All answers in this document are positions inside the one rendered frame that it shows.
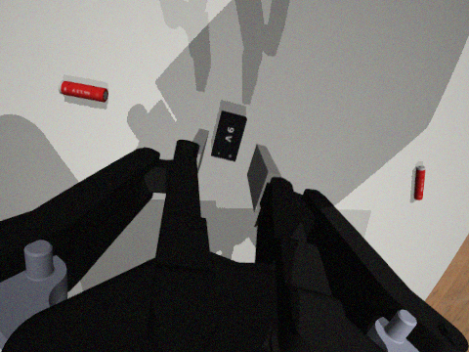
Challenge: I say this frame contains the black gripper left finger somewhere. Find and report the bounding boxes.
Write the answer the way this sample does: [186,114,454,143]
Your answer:
[0,128,222,352]

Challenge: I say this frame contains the black nine-volt battery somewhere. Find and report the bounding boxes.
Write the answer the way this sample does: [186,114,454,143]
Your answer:
[211,110,247,161]

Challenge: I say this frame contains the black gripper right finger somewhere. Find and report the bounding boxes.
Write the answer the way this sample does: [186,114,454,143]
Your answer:
[247,144,469,352]

